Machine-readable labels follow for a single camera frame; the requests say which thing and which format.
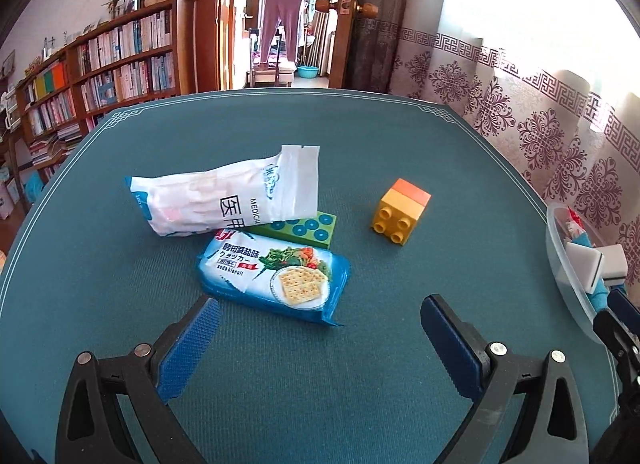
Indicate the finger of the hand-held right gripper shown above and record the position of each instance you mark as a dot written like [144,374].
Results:
[625,306]
[617,341]

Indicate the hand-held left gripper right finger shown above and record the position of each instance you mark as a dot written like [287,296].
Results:
[450,344]

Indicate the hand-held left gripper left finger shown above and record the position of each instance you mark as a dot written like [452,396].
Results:
[187,349]

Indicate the blue mesh cloth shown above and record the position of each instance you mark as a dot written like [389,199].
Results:
[600,299]

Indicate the white sponge grey stripe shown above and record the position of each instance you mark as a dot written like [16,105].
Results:
[595,264]

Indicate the clear plastic bowl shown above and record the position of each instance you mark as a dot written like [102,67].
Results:
[562,274]

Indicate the red and white packet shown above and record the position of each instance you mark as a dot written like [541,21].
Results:
[575,224]

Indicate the blue cracker packet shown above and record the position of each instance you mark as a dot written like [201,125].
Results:
[265,279]

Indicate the yellow and orange toy block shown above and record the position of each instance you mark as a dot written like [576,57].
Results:
[400,214]

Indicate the white medical mask bag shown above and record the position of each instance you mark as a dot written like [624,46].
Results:
[200,199]

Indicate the green toy block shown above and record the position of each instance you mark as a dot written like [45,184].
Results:
[305,229]

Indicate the white patterned curtain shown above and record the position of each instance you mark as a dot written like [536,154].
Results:
[525,94]

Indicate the low wooden side shelf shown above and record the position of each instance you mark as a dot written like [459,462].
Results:
[10,154]

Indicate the blue plastic basin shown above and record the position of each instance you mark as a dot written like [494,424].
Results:
[309,71]

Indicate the wooden bookshelf with books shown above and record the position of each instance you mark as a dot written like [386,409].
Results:
[125,44]

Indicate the dark brown curtain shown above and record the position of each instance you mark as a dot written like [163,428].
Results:
[380,34]

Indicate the pink pants on hanger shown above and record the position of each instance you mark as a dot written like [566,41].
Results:
[280,24]

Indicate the wooden door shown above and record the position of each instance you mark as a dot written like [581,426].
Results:
[345,19]

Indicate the wooden door knob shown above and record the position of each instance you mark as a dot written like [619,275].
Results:
[345,7]

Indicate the wooden door frame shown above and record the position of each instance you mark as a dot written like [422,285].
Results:
[207,19]

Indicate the photo frame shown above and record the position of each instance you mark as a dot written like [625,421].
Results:
[127,2]

